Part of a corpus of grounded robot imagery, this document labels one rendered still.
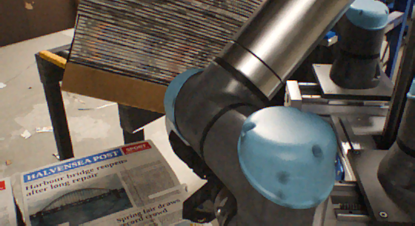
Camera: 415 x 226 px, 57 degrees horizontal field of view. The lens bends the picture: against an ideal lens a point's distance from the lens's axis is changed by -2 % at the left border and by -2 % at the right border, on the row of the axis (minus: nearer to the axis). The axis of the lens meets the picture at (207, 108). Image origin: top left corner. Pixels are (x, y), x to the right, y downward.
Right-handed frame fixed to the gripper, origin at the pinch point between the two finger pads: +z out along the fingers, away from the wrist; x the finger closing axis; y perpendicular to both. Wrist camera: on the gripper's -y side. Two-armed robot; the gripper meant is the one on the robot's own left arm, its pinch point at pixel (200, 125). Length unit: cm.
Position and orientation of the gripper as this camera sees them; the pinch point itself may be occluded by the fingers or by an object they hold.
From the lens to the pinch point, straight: 62.9
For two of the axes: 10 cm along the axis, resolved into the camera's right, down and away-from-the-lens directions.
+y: 3.5, -8.6, -3.8
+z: -2.3, -4.7, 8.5
